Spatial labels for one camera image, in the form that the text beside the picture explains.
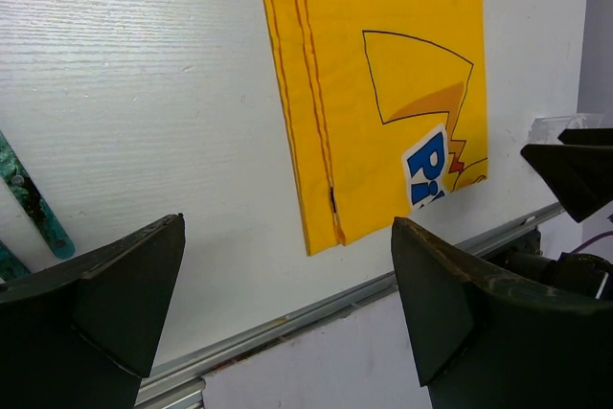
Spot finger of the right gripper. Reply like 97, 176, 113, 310
520, 145, 612, 222
558, 128, 613, 145

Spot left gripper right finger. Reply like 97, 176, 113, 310
391, 217, 612, 408

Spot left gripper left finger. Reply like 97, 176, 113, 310
1, 214, 186, 408

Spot yellow pikachu cloth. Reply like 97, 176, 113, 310
263, 0, 488, 256

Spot clear plastic cup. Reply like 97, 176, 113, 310
528, 113, 612, 144

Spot fork with teal handle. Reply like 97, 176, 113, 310
0, 242, 31, 282

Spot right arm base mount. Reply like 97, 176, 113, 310
484, 229, 612, 301

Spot knife with teal handle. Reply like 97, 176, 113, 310
1, 134, 76, 261

